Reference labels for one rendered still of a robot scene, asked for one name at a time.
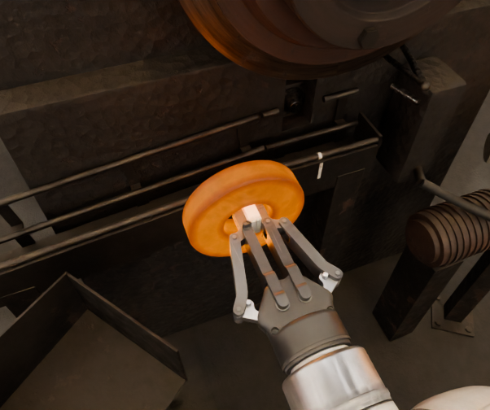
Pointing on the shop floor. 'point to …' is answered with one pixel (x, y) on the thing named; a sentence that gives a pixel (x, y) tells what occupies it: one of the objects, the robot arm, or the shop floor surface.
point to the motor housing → (439, 256)
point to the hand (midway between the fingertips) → (245, 205)
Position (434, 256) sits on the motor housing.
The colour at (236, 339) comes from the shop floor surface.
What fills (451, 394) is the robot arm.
